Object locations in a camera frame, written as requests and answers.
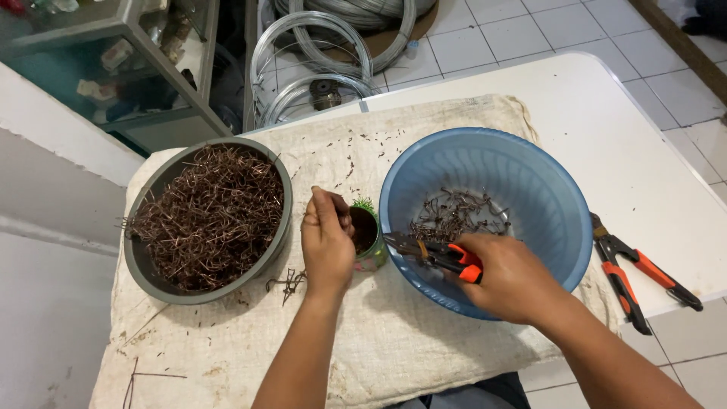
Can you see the person's right fingers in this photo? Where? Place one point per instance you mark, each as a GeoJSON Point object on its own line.
{"type": "Point", "coordinates": [472, 243]}

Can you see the large orange black bolt cutter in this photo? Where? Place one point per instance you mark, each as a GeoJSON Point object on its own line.
{"type": "Point", "coordinates": [616, 267]}

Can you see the glass display cabinet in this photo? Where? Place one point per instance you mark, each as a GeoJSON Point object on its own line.
{"type": "Point", "coordinates": [142, 74]}

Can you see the grey plastic basin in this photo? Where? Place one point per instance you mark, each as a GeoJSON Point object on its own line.
{"type": "Point", "coordinates": [145, 267]}

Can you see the dark object on floor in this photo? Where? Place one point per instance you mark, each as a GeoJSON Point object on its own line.
{"type": "Point", "coordinates": [707, 20]}

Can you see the person's left fingers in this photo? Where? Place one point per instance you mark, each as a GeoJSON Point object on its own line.
{"type": "Point", "coordinates": [332, 211]}

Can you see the person's right hand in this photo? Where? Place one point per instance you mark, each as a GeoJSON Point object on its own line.
{"type": "Point", "coordinates": [514, 278]}

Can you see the green spiky plastic tuft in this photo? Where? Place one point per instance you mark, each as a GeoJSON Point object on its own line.
{"type": "Point", "coordinates": [363, 203]}

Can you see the person's left hand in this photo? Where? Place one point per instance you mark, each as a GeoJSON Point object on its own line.
{"type": "Point", "coordinates": [326, 255]}

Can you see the brown cardboard disc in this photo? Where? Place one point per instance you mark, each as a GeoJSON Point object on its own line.
{"type": "Point", "coordinates": [392, 37]}

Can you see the green tin can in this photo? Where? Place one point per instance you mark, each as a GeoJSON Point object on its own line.
{"type": "Point", "coordinates": [372, 258]}

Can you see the blue plastic basin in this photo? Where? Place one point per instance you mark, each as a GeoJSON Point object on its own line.
{"type": "Point", "coordinates": [539, 187]}

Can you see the white woven sack cloth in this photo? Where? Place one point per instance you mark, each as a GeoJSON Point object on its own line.
{"type": "Point", "coordinates": [397, 341]}

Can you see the rusty metal spool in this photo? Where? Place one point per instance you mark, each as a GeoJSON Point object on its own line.
{"type": "Point", "coordinates": [325, 94]}

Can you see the person's dark trousers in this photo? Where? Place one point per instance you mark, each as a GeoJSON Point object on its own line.
{"type": "Point", "coordinates": [483, 393]}

